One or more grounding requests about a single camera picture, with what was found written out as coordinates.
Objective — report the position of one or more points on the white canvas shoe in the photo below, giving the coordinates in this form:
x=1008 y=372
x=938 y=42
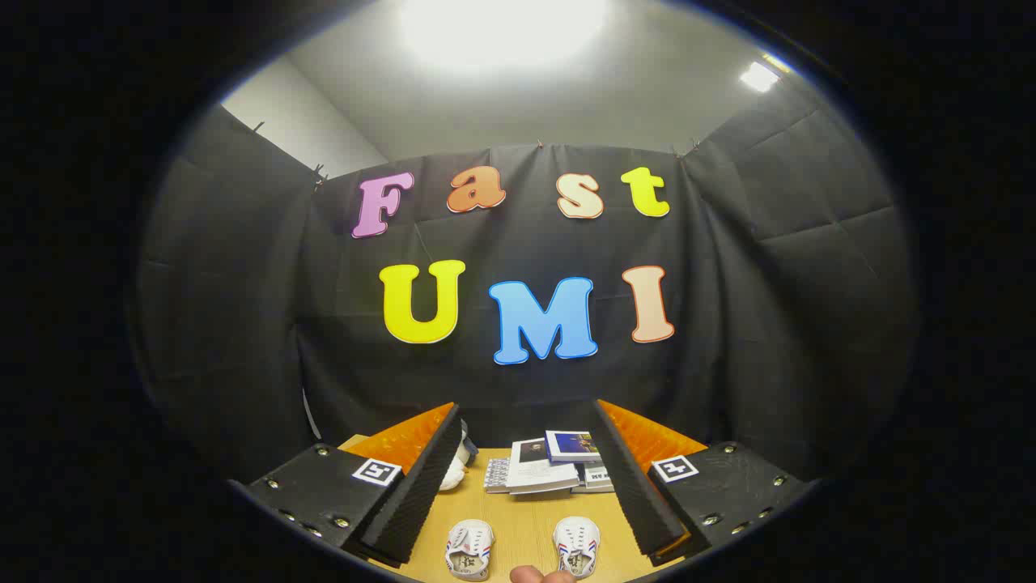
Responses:
x=576 y=546
x=469 y=551

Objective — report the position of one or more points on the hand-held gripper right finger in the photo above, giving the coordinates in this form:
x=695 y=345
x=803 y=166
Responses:
x=635 y=486

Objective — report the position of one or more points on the grey patterned book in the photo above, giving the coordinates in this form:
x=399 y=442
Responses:
x=496 y=475

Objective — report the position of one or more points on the white plush toy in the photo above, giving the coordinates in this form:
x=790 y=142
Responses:
x=453 y=476

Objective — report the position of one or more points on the small ceiling light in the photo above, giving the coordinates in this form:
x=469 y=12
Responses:
x=759 y=77

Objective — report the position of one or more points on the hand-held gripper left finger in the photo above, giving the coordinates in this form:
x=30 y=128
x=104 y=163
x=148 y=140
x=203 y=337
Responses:
x=421 y=486

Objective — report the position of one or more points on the blue cover book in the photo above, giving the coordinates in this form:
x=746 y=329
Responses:
x=572 y=445

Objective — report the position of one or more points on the large ceiling light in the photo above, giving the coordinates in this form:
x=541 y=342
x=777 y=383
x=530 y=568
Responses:
x=502 y=24

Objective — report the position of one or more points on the white book with portrait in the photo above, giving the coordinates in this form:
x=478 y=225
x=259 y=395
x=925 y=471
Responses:
x=538 y=474

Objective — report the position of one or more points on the white book with landscape photo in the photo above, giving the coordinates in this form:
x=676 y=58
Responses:
x=599 y=478

